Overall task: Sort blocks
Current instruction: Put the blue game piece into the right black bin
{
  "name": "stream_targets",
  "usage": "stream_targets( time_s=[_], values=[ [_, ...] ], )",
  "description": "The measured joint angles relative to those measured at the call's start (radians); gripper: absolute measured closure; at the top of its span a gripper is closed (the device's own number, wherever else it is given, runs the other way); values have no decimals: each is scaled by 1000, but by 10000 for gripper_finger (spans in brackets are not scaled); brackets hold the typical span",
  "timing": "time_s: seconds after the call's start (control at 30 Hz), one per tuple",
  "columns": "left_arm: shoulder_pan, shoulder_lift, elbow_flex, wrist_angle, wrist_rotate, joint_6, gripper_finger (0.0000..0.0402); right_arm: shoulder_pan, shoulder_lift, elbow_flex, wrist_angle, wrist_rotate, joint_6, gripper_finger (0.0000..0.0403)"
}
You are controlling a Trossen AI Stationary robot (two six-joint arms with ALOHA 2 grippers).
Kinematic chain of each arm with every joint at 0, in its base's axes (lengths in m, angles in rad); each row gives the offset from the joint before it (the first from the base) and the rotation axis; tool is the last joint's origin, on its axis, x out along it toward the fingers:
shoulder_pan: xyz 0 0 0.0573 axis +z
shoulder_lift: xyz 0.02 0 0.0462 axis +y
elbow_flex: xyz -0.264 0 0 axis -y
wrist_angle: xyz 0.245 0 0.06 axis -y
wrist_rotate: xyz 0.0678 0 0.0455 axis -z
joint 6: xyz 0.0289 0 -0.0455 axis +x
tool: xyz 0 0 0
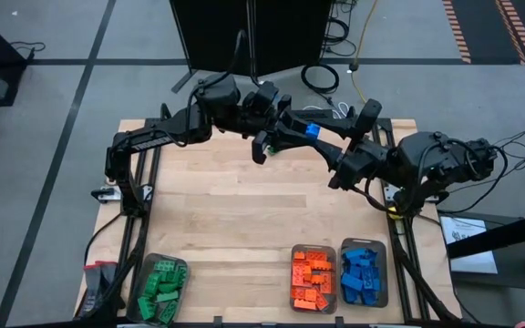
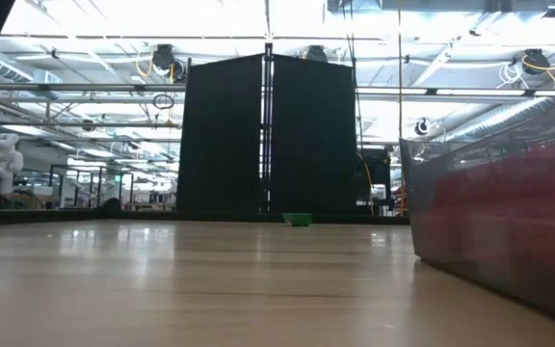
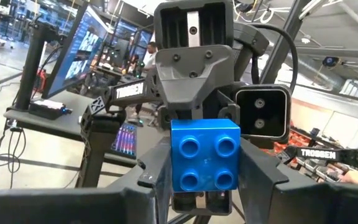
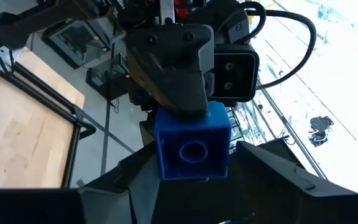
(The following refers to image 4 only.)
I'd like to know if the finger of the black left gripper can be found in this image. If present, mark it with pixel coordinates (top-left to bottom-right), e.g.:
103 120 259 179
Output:
125 23 216 118

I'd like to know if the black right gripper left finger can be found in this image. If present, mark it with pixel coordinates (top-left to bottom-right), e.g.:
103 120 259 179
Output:
78 144 168 224

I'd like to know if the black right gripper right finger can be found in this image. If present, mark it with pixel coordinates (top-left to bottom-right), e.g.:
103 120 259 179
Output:
227 140 358 224

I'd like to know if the blue plastic building block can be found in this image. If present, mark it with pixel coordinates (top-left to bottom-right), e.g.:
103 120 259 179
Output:
154 101 232 182

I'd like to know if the grey metal ceiling pipe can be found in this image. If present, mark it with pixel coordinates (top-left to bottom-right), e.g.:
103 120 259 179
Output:
253 86 329 181

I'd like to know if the black equipment box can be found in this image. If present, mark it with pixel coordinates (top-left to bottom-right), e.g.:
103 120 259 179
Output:
85 54 132 101

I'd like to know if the dark grey equipment case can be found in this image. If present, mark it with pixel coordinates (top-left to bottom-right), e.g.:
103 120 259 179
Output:
42 17 127 69

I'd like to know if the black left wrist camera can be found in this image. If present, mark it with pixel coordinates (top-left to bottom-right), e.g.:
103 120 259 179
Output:
210 42 260 103

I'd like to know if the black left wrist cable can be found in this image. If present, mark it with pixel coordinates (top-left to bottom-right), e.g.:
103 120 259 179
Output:
246 1 318 91

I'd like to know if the silver metal mounting bracket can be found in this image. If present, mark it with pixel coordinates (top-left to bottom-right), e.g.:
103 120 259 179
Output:
0 45 21 75

